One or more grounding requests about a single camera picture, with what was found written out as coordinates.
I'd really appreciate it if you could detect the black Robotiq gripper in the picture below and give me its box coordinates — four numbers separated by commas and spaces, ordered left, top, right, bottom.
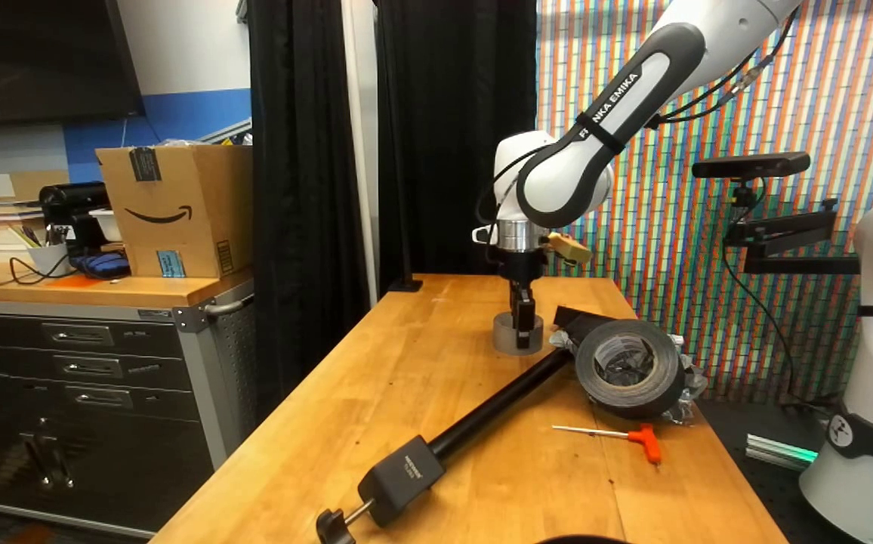
498, 248, 550, 350

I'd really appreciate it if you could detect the grey seal tape roll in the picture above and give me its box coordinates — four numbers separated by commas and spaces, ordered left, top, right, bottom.
488, 311, 550, 356

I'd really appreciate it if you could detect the black clamp pole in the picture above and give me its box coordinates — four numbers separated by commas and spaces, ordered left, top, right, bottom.
314, 344, 578, 544

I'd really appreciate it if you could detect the silver metal clamp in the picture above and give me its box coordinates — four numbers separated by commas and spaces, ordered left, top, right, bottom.
655, 344, 712, 429

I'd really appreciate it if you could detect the black curtain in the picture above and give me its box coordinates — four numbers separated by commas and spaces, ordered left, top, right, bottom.
245, 0, 375, 390
372, 0, 541, 295

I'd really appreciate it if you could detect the green lit white strip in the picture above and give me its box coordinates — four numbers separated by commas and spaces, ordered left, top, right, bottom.
743, 429, 821, 472

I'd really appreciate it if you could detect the brown Amazon cardboard box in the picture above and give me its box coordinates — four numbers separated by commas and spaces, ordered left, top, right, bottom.
94, 142, 257, 285

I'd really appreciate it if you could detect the black desktop printer device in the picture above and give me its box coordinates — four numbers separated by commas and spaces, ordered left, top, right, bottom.
35, 179, 124, 277

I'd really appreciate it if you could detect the wood top metal workbench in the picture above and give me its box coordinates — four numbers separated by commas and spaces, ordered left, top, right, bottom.
0, 263, 258, 538

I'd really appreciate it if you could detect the black flat mount plate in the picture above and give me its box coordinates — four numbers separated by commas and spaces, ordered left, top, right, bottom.
553, 304, 623, 350

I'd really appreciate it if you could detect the wooden wrist mount plate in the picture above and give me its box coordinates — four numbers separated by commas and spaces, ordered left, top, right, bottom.
542, 229, 592, 269

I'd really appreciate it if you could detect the orange handled hex key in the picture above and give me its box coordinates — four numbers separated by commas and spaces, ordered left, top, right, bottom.
550, 420, 666, 468

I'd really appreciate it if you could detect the thin black camera cable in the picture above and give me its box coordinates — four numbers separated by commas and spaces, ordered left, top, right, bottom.
719, 239, 812, 407

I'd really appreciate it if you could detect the black stereo camera bar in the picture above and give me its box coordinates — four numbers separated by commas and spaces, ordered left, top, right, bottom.
692, 151, 812, 184

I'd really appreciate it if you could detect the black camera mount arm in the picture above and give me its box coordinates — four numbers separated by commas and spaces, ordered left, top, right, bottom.
723, 179, 867, 277

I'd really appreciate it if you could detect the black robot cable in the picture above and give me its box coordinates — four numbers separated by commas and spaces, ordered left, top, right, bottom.
644, 6, 803, 129

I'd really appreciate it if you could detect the black wall television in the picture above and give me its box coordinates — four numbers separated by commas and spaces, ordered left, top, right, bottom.
0, 0, 148, 129

